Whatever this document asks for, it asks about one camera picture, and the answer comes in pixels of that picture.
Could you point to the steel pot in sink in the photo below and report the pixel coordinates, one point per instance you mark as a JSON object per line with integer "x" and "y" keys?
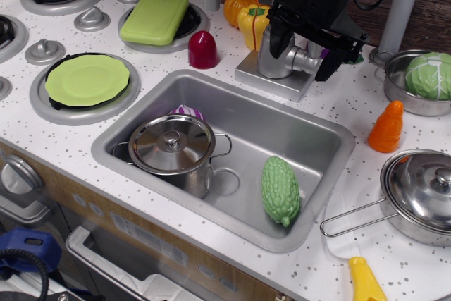
{"x": 196, "y": 182}

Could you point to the front left stove burner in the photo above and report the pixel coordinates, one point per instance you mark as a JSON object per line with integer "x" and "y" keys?
{"x": 14, "y": 37}

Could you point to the grey stove knob edge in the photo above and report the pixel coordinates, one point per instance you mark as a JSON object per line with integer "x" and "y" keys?
{"x": 5, "y": 88}

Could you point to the steel saucepan with handle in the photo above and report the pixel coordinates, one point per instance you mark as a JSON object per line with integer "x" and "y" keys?
{"x": 403, "y": 223}

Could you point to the steel pot lid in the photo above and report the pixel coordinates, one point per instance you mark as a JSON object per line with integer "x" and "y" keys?
{"x": 171, "y": 144}

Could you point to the steel pot with cabbage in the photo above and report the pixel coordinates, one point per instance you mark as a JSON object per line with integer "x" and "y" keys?
{"x": 394, "y": 83}

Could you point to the orange toy pumpkin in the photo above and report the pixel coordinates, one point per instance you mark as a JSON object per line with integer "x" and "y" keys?
{"x": 235, "y": 9}

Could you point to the back right stove burner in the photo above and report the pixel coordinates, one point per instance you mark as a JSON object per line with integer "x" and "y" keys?
{"x": 194, "y": 20}

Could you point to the dark red toy piece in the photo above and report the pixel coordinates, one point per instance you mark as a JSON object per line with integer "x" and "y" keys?
{"x": 202, "y": 51}

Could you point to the orange toy carrot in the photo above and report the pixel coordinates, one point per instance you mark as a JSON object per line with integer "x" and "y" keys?
{"x": 386, "y": 133}

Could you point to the steel saucepan lid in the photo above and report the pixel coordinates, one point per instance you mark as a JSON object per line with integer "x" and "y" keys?
{"x": 418, "y": 183}

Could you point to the oven door handle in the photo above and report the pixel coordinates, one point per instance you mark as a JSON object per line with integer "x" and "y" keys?
{"x": 114, "y": 281}

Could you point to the green toy cutting board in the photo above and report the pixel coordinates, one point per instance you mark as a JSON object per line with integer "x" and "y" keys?
{"x": 154, "y": 22}

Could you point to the yellow toy bell pepper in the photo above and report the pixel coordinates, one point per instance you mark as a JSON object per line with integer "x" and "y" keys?
{"x": 252, "y": 22}

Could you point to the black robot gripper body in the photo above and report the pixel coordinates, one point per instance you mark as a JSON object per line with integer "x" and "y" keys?
{"x": 324, "y": 22}

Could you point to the blue clamp tool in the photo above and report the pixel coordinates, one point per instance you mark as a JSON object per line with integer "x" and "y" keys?
{"x": 20, "y": 247}

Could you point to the green toy plate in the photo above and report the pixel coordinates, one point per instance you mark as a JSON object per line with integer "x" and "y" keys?
{"x": 86, "y": 80}

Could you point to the green toy bitter gourd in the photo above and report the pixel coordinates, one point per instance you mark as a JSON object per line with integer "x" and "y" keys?
{"x": 280, "y": 191}

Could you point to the purple white toy vegetable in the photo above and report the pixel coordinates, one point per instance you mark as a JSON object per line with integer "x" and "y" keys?
{"x": 187, "y": 110}

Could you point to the grey vertical post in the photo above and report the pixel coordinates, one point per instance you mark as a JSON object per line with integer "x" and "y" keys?
{"x": 395, "y": 27}

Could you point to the green toy cabbage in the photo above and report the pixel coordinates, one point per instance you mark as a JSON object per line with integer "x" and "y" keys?
{"x": 428, "y": 76}

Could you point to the grey oven knob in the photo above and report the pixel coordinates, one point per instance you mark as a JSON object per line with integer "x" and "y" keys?
{"x": 20, "y": 183}

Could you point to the grey toy sink basin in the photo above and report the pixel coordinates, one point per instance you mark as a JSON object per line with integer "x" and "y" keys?
{"x": 249, "y": 129}

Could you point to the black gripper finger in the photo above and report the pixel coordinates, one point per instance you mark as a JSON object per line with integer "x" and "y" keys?
{"x": 280, "y": 36}
{"x": 331, "y": 60}

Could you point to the silver toy faucet lever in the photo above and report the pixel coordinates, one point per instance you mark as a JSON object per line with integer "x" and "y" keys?
{"x": 288, "y": 76}

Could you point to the grey stove knob front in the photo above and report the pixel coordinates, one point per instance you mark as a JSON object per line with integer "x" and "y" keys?
{"x": 45, "y": 52}

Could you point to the front right stove burner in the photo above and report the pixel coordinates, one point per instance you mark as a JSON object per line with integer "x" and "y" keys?
{"x": 83, "y": 115}

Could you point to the grey stove knob middle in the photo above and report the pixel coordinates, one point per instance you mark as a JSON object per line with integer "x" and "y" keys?
{"x": 92, "y": 20}

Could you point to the yellow handled toy spatula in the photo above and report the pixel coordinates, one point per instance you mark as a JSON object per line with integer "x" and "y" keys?
{"x": 342, "y": 243}

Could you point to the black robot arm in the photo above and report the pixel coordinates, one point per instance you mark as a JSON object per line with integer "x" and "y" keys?
{"x": 314, "y": 36}

